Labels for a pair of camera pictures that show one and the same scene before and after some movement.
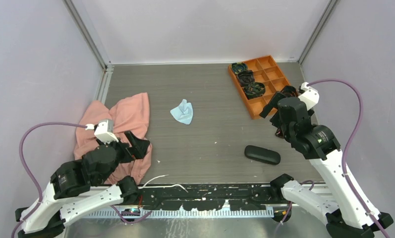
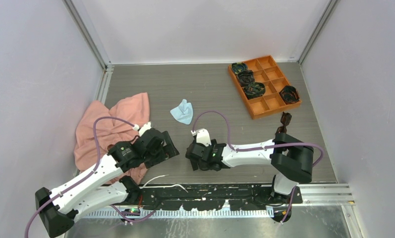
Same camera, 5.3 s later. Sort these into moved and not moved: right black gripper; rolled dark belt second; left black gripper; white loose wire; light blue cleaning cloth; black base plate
Moved: right black gripper; left black gripper
Not moved: rolled dark belt second; light blue cleaning cloth; black base plate; white loose wire
